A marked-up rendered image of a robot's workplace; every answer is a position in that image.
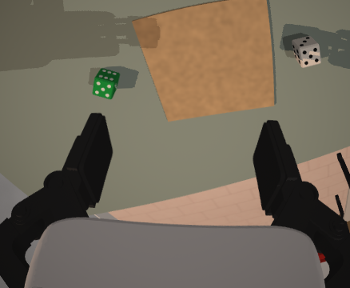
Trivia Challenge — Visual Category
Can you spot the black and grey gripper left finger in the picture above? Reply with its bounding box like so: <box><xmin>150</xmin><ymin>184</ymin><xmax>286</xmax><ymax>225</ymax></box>
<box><xmin>0</xmin><ymin>113</ymin><xmax>113</xmax><ymax>288</ymax></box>

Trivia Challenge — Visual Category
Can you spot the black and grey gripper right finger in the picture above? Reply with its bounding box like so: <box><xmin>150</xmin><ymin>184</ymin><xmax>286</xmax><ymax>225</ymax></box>
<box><xmin>253</xmin><ymin>120</ymin><xmax>350</xmax><ymax>288</ymax></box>

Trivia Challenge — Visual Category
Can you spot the white die with black pips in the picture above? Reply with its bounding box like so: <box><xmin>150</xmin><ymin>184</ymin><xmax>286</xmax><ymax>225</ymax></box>
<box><xmin>292</xmin><ymin>36</ymin><xmax>321</xmax><ymax>68</ymax></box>

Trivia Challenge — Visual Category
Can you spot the tan mat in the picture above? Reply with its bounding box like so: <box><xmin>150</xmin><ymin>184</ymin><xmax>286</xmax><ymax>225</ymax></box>
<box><xmin>132</xmin><ymin>0</ymin><xmax>274</xmax><ymax>122</ymax></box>

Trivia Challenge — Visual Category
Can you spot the green die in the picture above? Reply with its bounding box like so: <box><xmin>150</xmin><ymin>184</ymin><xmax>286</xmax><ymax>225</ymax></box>
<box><xmin>93</xmin><ymin>68</ymin><xmax>120</xmax><ymax>99</ymax></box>

